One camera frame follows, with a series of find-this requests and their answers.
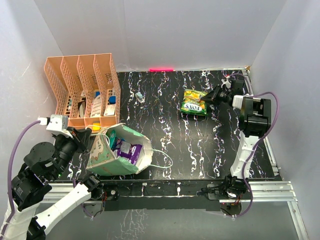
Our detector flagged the yellow sticky note block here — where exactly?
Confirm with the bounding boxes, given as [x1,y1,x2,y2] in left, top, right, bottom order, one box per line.
[92,121,101,132]

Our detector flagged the orange plastic file organizer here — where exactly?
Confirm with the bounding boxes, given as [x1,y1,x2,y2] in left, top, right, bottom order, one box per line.
[44,53,121,129]

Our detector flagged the pink tape strip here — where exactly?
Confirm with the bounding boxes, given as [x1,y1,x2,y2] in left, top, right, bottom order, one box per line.
[149,67,174,72]

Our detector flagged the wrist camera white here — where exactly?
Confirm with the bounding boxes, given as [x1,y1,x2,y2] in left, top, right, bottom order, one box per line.
[221,75,232,89]
[37,114,69,132]

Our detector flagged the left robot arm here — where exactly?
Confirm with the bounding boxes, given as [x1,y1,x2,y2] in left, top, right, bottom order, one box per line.
[0,127,104,240]

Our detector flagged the white card box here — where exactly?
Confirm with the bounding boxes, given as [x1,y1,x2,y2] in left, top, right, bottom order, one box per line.
[103,104,116,117]

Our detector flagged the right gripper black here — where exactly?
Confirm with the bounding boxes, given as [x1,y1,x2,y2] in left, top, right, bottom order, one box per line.
[200,84,232,106]

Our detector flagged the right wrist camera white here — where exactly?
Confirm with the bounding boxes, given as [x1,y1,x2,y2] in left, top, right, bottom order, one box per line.
[221,75,232,89]

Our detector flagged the green illustrated paper bag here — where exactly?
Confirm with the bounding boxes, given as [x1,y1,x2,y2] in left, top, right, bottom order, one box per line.
[86,122,174,176]

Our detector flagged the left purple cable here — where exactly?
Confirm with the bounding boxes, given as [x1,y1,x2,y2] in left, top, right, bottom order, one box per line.
[0,118,48,233]

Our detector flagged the white lotion bottle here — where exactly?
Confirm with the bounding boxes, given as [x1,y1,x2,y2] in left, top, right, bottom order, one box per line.
[90,91,102,118]

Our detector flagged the purple Fox's candy bag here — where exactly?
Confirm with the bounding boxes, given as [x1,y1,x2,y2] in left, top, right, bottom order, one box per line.
[114,139,143,165]

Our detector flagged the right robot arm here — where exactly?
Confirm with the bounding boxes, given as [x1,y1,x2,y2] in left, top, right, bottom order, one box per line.
[201,79,272,201]

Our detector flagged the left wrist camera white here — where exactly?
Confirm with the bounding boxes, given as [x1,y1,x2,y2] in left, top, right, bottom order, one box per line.
[37,114,69,132]

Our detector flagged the green Fox's candy bag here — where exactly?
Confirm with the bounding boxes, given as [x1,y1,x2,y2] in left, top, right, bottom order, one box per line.
[180,109,208,117]

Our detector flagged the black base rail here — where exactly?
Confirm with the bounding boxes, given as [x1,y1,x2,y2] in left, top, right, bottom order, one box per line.
[99,178,241,213]

